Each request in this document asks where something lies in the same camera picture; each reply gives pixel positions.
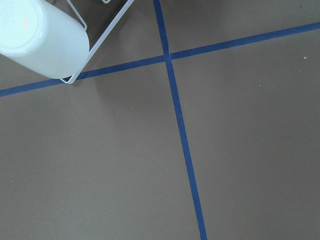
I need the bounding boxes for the white cup on rack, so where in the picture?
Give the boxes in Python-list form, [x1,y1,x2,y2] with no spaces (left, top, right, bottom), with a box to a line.
[0,0,90,79]

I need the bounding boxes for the white wire cup rack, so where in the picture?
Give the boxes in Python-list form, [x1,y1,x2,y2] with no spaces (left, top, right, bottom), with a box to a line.
[60,0,134,85]

